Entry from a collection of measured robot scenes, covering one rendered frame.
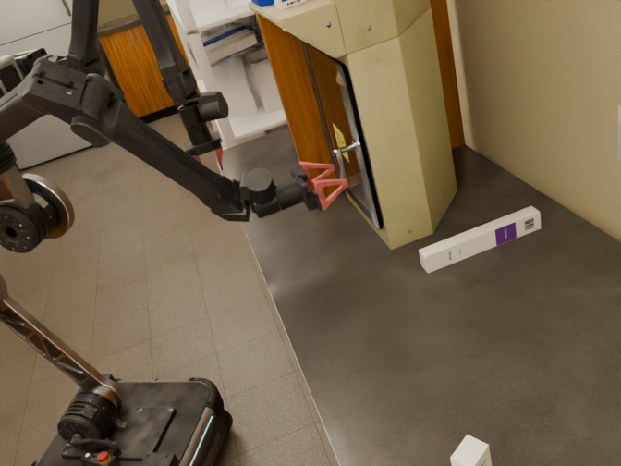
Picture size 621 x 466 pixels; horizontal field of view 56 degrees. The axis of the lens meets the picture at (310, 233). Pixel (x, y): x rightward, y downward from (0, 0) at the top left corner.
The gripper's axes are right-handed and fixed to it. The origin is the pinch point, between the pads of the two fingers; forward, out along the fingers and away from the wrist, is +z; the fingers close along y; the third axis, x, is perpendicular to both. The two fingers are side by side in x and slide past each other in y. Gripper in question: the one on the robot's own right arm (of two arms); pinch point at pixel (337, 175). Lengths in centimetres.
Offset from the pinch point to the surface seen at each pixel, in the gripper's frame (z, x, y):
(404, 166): 14.0, 1.5, -4.7
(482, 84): 50, 2, 24
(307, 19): 1.3, -34.7, -5.1
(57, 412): -132, 112, 105
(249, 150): -12, 20, 87
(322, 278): -10.8, 20.7, -5.5
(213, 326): -55, 113, 124
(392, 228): 8.1, 15.5, -4.7
